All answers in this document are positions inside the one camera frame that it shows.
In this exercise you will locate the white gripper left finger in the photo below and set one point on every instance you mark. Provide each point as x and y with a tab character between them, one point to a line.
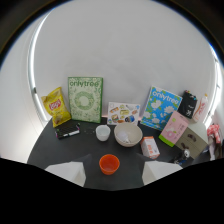
68	171

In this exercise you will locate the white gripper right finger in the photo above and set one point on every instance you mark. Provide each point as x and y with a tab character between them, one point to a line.
158	169

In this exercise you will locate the pink flower box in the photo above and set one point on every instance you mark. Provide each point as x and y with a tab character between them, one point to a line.
174	128

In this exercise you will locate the brown chocolate box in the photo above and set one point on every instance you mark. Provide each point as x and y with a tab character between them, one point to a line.
192	140

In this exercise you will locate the blue onlytree box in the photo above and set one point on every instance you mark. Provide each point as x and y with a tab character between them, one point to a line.
160	108

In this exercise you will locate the green onlytree box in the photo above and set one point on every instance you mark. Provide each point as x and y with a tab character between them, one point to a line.
85	99

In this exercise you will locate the small orange white carton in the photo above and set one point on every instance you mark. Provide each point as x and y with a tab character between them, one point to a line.
150	147

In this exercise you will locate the orange plastic cup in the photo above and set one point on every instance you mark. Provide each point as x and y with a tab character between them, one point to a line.
109	163

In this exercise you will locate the beige bowl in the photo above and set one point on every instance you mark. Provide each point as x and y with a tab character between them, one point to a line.
128	134

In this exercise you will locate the white plastic cup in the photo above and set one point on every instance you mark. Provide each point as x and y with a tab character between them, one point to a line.
102	132

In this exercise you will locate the yellow chips bag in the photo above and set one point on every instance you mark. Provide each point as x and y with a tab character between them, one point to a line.
56	106

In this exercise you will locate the white sticker sheet card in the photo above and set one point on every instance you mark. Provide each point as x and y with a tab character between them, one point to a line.
123	113

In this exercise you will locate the red white cloth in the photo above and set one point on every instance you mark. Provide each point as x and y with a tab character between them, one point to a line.
215	133

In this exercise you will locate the black pouch with markers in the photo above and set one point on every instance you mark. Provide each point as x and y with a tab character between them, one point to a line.
188	104

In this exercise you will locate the white orange bottle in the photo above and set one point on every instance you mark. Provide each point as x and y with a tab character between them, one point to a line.
200	107

